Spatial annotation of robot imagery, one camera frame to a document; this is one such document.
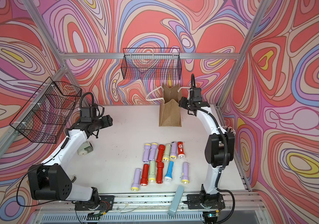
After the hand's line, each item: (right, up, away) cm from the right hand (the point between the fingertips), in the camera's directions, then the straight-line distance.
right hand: (182, 105), depth 93 cm
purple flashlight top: (-20, -30, -2) cm, 36 cm away
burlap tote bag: (-8, -3, +6) cm, 11 cm away
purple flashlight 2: (-7, -32, -5) cm, 34 cm away
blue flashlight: (-10, -42, -12) cm, 45 cm away
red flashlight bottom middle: (-15, -38, -9) cm, 42 cm away
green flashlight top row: (-11, -33, -6) cm, 35 cm away
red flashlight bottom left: (-24, -44, -14) cm, 52 cm away
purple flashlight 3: (-29, -46, -16) cm, 57 cm away
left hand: (-47, -10, -7) cm, 49 cm away
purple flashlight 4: (-1, -43, -14) cm, 45 cm away
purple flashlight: (-24, -30, -2) cm, 39 cm away
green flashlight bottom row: (-20, -41, -12) cm, 47 cm away
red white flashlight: (-1, -32, -4) cm, 32 cm away
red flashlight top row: (-15, -31, -3) cm, 35 cm away
